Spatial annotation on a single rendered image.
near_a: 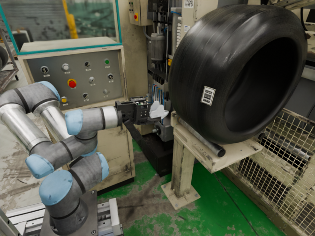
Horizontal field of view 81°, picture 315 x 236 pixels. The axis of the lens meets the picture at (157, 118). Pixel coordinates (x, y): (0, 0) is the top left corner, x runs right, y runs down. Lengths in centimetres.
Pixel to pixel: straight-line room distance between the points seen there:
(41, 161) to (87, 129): 16
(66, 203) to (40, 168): 23
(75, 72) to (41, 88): 34
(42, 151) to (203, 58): 59
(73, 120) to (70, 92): 71
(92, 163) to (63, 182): 12
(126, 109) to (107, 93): 72
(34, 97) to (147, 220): 124
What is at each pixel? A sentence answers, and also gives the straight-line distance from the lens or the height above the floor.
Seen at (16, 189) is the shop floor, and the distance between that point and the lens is 229.
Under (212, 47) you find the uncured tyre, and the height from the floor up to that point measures 137.
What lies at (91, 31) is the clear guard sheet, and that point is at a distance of 120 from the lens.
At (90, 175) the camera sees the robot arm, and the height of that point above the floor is 91.
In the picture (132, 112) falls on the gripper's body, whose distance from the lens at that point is 65.
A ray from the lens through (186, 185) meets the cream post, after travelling 170.
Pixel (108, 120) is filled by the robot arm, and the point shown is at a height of 118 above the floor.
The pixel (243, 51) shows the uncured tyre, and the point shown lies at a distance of 69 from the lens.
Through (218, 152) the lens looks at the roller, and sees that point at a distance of 91.
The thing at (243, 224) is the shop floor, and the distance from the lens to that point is 183.
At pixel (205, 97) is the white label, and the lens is 67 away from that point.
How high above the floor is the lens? 151
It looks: 33 degrees down
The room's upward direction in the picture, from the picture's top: straight up
